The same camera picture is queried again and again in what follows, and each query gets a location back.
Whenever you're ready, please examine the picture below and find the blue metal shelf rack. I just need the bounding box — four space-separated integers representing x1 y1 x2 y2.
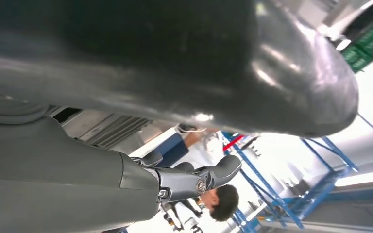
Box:
221 132 360 233

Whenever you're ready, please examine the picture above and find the person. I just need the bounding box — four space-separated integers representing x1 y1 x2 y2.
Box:
155 123 240 223

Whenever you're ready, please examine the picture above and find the red barrier belt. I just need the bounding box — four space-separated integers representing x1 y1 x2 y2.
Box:
222 134 245 152

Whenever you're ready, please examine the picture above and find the green plastic crate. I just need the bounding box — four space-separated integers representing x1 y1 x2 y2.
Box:
340 9 373 74

